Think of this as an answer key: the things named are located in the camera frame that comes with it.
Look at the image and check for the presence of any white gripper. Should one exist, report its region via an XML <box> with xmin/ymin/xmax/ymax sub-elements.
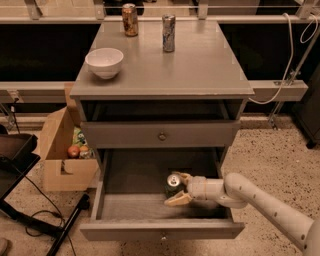
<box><xmin>164</xmin><ymin>172</ymin><xmax>225</xmax><ymax>207</ymax></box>

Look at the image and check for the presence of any green soda can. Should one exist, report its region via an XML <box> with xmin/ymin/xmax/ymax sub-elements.
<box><xmin>165</xmin><ymin>174</ymin><xmax>184</xmax><ymax>198</ymax></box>

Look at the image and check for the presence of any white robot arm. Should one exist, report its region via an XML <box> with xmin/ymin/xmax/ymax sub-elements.
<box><xmin>164</xmin><ymin>171</ymin><xmax>320</xmax><ymax>256</ymax></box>

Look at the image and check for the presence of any open grey middle drawer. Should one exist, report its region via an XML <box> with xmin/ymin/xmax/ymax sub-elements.
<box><xmin>80</xmin><ymin>148</ymin><xmax>244</xmax><ymax>241</ymax></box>

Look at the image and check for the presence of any closed grey upper drawer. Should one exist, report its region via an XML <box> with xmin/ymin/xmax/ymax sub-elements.
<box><xmin>81</xmin><ymin>120</ymin><xmax>240</xmax><ymax>149</ymax></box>

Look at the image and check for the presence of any silver blue tall can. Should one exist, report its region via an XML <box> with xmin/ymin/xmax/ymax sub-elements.
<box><xmin>162</xmin><ymin>14</ymin><xmax>176</xmax><ymax>52</ymax></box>

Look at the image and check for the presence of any brown soda can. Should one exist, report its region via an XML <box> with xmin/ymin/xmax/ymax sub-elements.
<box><xmin>122</xmin><ymin>3</ymin><xmax>138</xmax><ymax>37</ymax></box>

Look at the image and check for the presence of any green snack bag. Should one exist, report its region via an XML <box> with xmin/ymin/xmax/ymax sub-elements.
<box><xmin>72</xmin><ymin>127</ymin><xmax>87</xmax><ymax>147</ymax></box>

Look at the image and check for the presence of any red apple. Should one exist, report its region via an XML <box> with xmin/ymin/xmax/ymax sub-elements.
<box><xmin>67</xmin><ymin>145</ymin><xmax>80</xmax><ymax>159</ymax></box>

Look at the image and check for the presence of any cardboard box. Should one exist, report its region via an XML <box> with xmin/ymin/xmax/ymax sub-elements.
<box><xmin>39</xmin><ymin>83</ymin><xmax>99</xmax><ymax>191</ymax></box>

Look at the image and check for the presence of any white ceramic bowl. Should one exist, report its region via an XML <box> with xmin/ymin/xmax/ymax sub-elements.
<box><xmin>85</xmin><ymin>48</ymin><xmax>124</xmax><ymax>79</ymax></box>

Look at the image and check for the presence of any black stand with tray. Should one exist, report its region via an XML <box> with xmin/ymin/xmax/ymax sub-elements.
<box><xmin>0</xmin><ymin>124</ymin><xmax>91</xmax><ymax>256</ymax></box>

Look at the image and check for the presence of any black floor cable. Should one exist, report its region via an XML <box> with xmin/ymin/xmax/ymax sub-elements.
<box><xmin>23</xmin><ymin>174</ymin><xmax>78</xmax><ymax>256</ymax></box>

